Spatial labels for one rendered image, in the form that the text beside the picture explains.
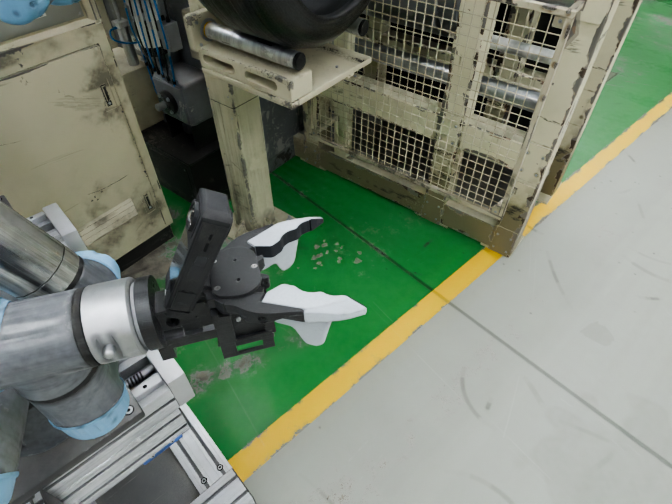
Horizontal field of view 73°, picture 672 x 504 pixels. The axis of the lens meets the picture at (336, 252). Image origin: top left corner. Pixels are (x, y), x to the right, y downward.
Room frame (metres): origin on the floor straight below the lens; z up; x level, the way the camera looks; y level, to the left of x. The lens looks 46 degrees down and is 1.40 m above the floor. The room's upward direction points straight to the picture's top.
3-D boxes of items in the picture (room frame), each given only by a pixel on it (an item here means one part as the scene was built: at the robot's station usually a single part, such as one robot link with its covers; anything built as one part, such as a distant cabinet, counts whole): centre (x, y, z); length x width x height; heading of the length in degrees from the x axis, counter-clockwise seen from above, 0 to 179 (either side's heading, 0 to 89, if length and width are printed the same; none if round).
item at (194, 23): (1.46, 0.28, 0.90); 0.40 x 0.03 x 0.10; 142
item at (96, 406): (0.24, 0.28, 0.94); 0.11 x 0.08 x 0.11; 17
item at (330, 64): (1.35, 0.14, 0.80); 0.37 x 0.36 x 0.02; 142
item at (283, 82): (1.24, 0.23, 0.84); 0.36 x 0.09 x 0.06; 52
